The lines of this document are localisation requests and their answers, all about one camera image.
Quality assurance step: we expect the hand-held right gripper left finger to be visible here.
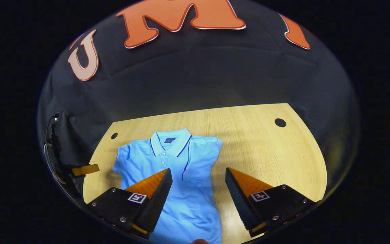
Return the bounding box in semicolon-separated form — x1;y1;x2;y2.
87;168;173;240

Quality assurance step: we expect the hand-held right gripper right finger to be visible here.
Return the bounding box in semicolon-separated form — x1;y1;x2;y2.
224;167;317;238

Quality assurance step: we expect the light blue T-shirt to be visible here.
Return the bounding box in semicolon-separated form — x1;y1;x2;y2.
113;128;223;244

